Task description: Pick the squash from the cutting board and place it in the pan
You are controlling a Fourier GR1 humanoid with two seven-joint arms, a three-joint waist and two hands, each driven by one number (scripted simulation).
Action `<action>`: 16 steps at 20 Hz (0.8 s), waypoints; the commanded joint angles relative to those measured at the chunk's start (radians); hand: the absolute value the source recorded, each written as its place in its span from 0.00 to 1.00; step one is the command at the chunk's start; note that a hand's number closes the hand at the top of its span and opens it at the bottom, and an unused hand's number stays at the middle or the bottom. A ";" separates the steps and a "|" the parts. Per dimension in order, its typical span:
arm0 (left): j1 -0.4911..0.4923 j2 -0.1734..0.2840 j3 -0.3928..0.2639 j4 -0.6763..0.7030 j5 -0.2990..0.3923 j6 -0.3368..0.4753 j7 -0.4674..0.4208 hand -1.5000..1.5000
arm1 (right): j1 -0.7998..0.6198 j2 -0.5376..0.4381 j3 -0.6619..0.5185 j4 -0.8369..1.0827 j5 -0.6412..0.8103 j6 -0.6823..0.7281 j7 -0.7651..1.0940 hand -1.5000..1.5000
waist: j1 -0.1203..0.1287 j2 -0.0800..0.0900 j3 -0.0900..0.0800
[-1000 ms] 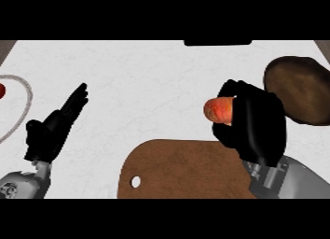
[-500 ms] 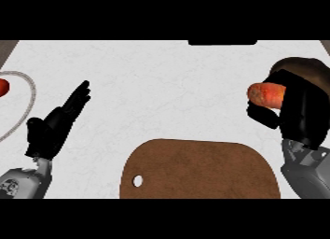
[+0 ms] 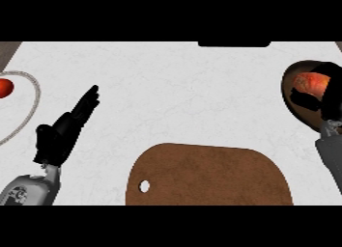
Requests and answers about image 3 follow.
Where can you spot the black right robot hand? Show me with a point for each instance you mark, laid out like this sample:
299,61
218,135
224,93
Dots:
339,96

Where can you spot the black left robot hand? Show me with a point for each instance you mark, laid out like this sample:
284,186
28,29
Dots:
59,138

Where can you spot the orange squash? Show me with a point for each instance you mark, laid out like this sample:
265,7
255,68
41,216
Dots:
311,82

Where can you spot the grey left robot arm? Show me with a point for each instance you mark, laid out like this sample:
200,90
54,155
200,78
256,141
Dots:
28,189

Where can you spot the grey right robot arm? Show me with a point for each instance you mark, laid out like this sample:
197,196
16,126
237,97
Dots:
337,160

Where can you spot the brown wooden cutting board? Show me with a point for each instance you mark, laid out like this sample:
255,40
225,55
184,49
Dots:
206,177

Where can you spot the white plate with grey rim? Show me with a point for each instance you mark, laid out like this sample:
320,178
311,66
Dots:
16,112

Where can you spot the black appliance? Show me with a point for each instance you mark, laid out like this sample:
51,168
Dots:
234,44

